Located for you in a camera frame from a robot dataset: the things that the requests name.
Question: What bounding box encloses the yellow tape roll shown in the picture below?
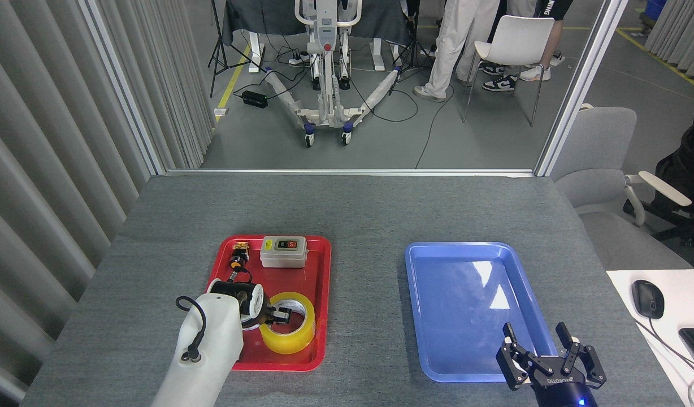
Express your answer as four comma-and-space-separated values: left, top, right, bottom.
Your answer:
259, 292, 316, 355

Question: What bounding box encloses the silver frame post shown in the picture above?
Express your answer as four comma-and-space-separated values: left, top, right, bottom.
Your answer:
79, 0, 167, 175
535, 0, 629, 177

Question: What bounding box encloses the black tripod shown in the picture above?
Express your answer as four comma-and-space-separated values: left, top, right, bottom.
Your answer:
209, 0, 267, 98
389, 0, 438, 95

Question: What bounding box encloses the grey switch box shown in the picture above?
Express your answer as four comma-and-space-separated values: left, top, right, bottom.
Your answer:
260, 236, 308, 269

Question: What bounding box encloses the black computer mouse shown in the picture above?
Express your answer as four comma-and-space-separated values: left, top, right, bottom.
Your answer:
631, 280, 665, 320

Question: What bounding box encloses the white plastic chair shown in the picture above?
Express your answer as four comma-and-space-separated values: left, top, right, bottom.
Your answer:
462, 15, 555, 127

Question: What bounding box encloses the white desk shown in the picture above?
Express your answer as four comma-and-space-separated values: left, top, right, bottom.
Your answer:
606, 269, 694, 407

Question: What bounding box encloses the grey office chair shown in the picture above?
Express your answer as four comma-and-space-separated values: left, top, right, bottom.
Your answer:
550, 105, 694, 271

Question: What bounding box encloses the person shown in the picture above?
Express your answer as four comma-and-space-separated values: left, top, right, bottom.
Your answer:
519, 0, 574, 81
652, 51, 694, 215
413, 0, 503, 103
482, 0, 537, 92

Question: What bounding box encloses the blue plastic tray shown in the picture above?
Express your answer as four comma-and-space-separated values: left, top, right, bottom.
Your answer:
405, 242, 558, 383

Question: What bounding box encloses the grey pleated curtain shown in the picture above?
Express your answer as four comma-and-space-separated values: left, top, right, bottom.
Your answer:
0, 0, 215, 407

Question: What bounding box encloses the red plastic tray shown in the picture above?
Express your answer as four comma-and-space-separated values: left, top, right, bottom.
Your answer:
205, 235, 332, 373

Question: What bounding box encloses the table with dark cloth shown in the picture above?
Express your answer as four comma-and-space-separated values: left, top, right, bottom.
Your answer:
222, 0, 415, 71

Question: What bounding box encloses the yellow push button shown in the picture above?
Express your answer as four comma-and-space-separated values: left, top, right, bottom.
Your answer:
228, 241, 251, 271

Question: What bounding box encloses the white stand on wheels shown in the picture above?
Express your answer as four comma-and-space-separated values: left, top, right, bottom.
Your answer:
263, 0, 404, 148

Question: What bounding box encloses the black floor cable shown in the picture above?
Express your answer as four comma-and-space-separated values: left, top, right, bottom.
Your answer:
415, 85, 455, 169

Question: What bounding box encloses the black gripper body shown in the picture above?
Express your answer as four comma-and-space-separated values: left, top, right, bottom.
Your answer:
532, 370, 599, 407
242, 304, 275, 331

